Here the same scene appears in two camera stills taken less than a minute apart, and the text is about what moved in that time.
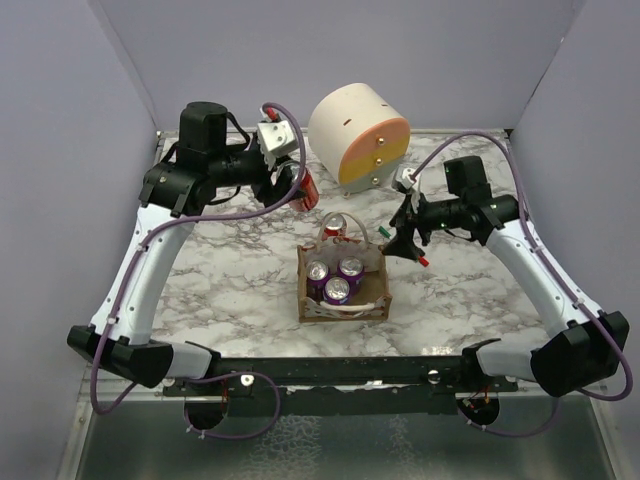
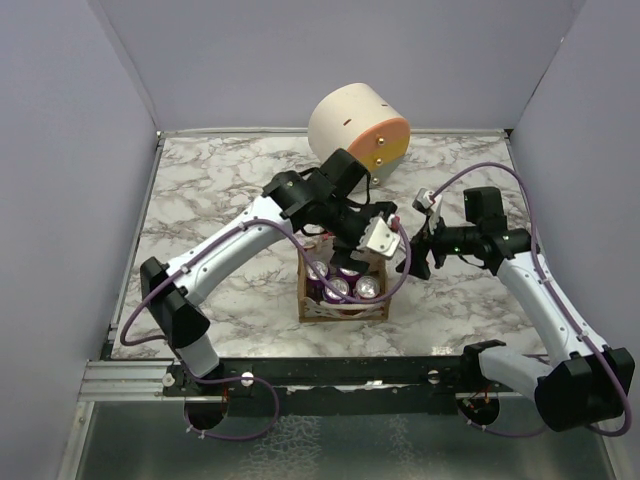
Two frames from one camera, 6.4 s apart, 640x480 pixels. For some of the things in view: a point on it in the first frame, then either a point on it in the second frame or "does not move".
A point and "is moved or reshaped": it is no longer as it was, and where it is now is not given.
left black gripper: (269, 191) -> (343, 257)
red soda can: (309, 193) is moved or reshaped
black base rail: (342, 386) does not move
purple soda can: (317, 276) does not move
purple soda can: (336, 290) does not move
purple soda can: (352, 269) does not move
